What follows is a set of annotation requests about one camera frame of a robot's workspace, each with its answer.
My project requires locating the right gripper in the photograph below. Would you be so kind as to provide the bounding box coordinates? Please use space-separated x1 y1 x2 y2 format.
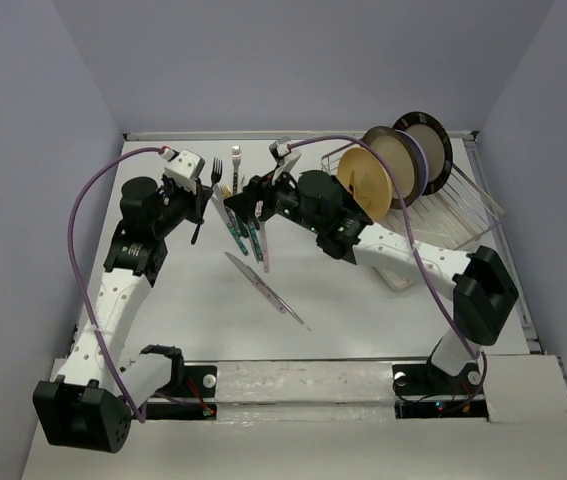
224 162 323 235

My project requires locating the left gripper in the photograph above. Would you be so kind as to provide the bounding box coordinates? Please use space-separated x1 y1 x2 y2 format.
152 172 213 238

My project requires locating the black handled fork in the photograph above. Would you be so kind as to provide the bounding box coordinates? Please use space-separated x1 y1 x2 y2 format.
191 157 223 245

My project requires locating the pink handled knife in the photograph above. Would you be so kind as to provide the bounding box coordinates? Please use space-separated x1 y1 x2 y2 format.
224 252 306 326

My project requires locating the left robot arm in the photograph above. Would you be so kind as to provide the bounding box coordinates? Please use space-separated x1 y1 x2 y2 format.
33 176 217 453

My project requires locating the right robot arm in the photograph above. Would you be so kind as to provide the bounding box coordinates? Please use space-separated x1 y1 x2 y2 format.
224 170 519 392

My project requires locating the yellow plate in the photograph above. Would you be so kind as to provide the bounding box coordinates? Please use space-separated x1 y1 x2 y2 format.
336 147 393 222

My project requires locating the brown rimmed beige plate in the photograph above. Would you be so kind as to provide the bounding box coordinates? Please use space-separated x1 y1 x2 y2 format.
362 126 421 207

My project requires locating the purple plate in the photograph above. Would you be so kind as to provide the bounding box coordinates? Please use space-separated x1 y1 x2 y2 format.
397 130 429 195

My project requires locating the black patterned plate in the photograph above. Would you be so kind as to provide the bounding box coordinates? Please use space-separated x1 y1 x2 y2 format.
393 111 453 196

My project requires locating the clear drain tray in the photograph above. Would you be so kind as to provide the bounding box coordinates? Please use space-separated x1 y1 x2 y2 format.
372 189 496 292

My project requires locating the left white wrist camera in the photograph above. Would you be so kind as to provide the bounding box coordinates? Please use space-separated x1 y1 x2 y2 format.
161 148 205 194

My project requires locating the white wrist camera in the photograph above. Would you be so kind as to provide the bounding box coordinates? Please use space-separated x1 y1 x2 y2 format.
269 137 301 178
161 148 205 194

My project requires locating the green marbled handle knife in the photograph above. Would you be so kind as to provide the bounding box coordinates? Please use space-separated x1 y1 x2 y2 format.
211 197 249 256

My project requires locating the grey marbled handle knife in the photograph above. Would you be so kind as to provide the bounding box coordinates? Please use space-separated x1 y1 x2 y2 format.
213 183 248 238

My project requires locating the silver fork black handle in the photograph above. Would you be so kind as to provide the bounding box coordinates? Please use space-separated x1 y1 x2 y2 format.
232 145 242 195

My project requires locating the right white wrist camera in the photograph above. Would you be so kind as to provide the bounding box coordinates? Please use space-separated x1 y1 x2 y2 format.
269 137 301 178

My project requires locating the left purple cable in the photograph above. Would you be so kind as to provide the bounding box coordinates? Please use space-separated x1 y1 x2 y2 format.
69 145 174 424

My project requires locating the wire dish rack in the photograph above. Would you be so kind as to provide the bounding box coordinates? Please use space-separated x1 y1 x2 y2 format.
321 140 503 250

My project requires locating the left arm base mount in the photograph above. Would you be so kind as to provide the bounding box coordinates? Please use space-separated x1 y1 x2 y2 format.
146 365 218 421

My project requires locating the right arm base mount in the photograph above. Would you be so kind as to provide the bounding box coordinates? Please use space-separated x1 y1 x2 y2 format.
392 363 489 420

